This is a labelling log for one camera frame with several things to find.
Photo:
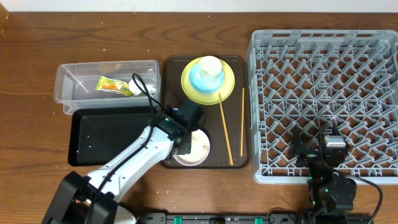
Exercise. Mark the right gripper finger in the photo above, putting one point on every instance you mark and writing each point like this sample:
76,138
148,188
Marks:
296,145
337,139

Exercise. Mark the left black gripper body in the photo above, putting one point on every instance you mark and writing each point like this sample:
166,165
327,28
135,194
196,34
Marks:
188,149

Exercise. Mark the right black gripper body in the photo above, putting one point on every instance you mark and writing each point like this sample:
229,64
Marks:
308,155

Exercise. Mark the white bowl with rice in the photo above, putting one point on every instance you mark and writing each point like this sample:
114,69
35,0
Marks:
200,148

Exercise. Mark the green snack wrapper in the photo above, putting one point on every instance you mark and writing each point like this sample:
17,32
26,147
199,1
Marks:
113,86

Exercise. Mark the white tissue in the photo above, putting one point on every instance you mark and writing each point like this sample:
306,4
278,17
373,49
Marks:
136,88

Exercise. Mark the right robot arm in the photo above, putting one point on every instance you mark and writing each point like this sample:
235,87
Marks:
331,194

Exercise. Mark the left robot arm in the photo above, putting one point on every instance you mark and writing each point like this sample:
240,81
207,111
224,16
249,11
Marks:
95,197

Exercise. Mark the grey dishwasher rack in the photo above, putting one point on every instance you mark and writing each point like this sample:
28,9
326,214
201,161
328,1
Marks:
315,80

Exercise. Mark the left wooden chopstick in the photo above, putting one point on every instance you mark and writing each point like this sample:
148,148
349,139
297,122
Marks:
225,130

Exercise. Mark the yellow plate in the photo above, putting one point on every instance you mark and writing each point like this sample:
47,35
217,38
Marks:
212,98

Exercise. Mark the dark brown serving tray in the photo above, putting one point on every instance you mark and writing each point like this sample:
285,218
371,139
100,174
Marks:
173,95

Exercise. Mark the light blue bowl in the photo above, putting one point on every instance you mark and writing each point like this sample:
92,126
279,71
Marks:
204,87

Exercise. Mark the white cup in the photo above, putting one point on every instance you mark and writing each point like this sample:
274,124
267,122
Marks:
210,68

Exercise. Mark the black plastic tray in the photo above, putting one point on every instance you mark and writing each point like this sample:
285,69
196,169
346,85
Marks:
100,134

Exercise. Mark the clear plastic bin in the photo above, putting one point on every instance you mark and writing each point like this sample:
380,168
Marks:
75,84

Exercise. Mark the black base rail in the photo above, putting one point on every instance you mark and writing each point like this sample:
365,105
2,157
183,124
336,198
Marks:
272,218

